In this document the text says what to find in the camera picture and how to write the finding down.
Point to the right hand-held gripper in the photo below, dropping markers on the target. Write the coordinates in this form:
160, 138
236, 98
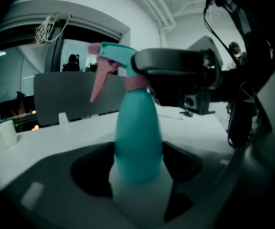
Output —
194, 87

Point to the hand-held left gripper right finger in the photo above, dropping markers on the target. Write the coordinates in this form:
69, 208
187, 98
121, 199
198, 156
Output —
211, 175

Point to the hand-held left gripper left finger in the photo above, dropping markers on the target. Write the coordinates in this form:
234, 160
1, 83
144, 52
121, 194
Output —
56, 180

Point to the teal spray bottle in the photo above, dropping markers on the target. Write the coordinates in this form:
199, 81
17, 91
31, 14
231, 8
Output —
137, 132

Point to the white ceiling pipes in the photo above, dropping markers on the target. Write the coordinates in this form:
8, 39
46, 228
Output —
161, 11

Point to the small glowing lamps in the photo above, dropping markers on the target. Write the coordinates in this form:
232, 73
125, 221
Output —
34, 127

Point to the white mug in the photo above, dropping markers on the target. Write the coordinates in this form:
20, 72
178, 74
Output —
7, 133

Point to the person's dark clothed body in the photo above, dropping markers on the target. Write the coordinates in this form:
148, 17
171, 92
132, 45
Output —
259, 20

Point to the grey desk divider panel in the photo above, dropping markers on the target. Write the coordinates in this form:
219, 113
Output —
68, 94

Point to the white divider bracket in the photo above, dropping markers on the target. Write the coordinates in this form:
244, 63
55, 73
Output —
63, 118

